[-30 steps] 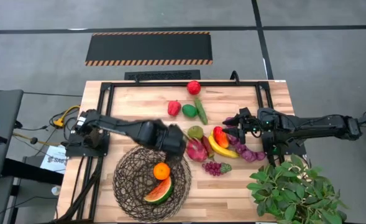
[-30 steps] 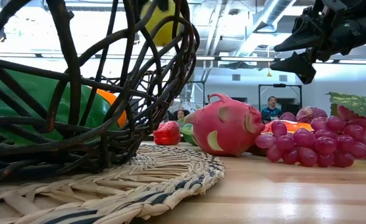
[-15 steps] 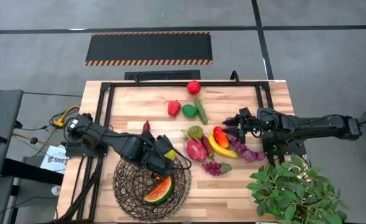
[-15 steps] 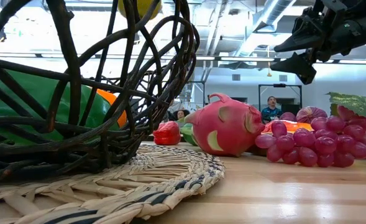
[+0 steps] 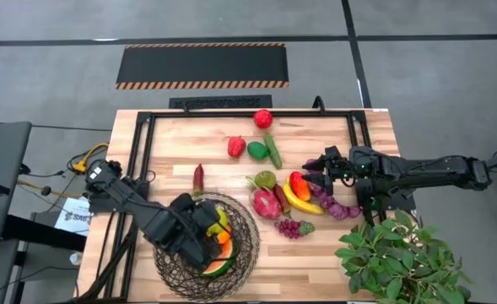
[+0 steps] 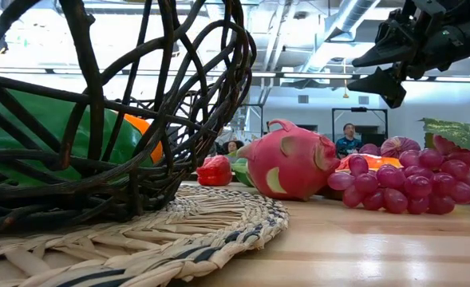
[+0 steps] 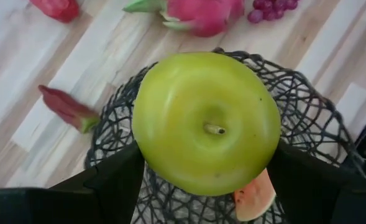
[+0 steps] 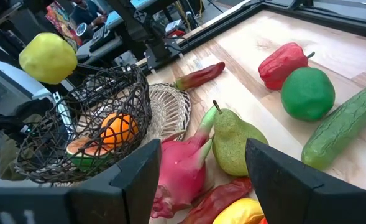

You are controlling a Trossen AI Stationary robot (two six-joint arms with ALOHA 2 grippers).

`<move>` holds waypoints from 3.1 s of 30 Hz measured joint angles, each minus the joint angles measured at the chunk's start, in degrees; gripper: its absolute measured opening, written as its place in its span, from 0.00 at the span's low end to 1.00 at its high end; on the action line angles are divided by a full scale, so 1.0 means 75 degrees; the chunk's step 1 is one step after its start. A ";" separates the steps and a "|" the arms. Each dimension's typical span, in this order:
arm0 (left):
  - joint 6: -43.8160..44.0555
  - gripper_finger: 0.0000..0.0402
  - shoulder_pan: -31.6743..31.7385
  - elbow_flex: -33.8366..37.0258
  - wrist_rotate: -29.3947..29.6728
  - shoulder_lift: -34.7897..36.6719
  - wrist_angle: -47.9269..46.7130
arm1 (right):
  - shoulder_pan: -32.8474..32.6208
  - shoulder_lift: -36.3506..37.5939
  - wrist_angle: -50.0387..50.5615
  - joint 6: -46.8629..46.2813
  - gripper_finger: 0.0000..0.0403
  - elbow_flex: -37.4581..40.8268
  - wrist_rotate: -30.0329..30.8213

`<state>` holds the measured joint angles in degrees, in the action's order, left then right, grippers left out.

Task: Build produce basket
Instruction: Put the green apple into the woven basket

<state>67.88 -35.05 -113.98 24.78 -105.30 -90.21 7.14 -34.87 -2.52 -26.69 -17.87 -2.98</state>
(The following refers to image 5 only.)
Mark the dark brown wicker basket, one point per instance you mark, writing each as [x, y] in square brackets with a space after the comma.
[248, 236]

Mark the purple grape bunch with leaf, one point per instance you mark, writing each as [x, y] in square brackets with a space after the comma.
[290, 228]

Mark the green leafy artificial plant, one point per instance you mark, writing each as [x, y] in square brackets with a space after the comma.
[400, 262]

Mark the black hazard-striped floor mat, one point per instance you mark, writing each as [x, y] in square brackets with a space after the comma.
[201, 65]

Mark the white printed paper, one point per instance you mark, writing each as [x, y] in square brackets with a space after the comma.
[73, 219]

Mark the dark red sweet potato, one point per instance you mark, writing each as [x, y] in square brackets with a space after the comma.
[282, 199]

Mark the yellow banana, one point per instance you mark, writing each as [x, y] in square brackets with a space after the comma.
[298, 205]

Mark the black desk crossbar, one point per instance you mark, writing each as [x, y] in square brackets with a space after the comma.
[41, 232]

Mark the round red apple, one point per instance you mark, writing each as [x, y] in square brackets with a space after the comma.
[263, 119]

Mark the black floor grille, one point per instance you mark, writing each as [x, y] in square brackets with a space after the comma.
[220, 101]

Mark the green cucumber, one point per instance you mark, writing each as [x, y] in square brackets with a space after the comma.
[273, 151]

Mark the pink dragon fruit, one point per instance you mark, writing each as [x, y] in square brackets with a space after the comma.
[267, 204]

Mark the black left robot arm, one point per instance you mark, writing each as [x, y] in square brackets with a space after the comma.
[121, 190]

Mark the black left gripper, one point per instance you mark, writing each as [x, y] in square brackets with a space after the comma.
[189, 228]

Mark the dark red long pepper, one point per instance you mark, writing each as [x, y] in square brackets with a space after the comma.
[198, 179]

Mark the red orange mango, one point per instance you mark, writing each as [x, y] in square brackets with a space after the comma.
[300, 188]

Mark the small white cap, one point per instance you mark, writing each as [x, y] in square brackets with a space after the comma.
[76, 258]

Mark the round green fruit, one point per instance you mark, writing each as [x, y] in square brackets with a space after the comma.
[257, 151]

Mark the black hook clamp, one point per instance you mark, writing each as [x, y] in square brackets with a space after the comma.
[319, 97]

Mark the green bell pepper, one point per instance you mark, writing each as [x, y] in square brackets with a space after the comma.
[220, 268]

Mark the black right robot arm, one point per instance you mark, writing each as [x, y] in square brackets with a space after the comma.
[433, 169]

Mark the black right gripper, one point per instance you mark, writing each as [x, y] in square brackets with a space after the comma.
[341, 171]

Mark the orange fruit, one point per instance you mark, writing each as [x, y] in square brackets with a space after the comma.
[223, 236]

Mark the dark grey desk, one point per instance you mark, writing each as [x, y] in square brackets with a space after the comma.
[7, 181]

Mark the black aluminium table frame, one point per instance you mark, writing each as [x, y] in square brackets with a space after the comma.
[252, 114]

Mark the olive green pear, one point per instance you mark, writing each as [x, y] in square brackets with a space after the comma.
[266, 179]

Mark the yellow-green fruit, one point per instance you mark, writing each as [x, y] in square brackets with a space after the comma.
[222, 217]

